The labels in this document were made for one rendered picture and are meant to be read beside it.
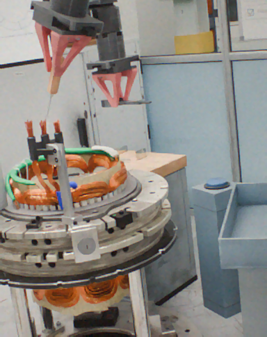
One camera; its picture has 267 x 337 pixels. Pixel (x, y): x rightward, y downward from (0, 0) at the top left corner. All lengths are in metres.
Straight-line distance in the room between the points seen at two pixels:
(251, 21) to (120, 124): 0.90
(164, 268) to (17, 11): 1.09
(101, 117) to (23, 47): 1.33
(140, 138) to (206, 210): 2.44
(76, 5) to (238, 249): 0.42
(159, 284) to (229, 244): 0.46
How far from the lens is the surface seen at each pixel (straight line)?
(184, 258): 1.34
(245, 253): 0.84
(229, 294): 1.21
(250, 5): 3.24
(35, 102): 3.52
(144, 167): 1.23
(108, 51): 1.26
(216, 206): 1.13
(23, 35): 2.05
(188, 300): 1.30
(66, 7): 0.92
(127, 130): 3.48
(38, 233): 0.86
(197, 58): 3.47
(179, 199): 1.29
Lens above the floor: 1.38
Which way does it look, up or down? 14 degrees down
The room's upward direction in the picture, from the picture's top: 7 degrees counter-clockwise
